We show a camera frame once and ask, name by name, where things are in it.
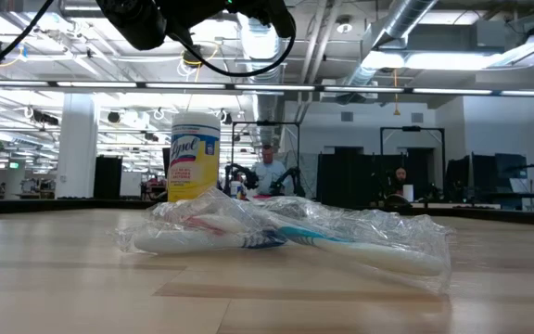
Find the red white toothbrush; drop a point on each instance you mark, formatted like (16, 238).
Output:
(216, 223)

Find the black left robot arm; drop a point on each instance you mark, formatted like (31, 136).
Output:
(132, 23)

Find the black background robot arm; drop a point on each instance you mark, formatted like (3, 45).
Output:
(244, 170)
(290, 174)

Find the person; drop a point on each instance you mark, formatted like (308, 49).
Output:
(268, 174)
(399, 178)

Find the clear bag of cotton swabs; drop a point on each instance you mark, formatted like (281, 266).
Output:
(304, 206)

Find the yellow Lysol wipes canister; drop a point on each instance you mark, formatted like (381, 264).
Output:
(194, 162)

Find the black partition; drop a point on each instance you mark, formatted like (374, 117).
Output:
(350, 178)

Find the wrapped dark-blue striped toothbrush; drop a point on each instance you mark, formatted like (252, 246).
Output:
(183, 241)

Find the white paper roll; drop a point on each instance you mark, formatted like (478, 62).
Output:
(408, 192)

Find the black cabinet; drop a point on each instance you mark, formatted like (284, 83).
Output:
(108, 178)

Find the round ceiling detector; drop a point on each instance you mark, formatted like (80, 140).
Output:
(344, 25)

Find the white square column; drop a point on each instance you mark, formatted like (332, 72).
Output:
(77, 148)

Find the dark desk monitors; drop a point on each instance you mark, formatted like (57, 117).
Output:
(480, 178)

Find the black background rig frame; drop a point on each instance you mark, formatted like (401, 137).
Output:
(410, 129)
(267, 123)

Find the long ceiling light rail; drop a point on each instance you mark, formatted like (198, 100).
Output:
(341, 89)

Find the silver ventilation duct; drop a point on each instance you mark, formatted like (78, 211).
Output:
(401, 18)
(260, 51)

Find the black table frame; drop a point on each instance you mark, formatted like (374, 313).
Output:
(63, 205)

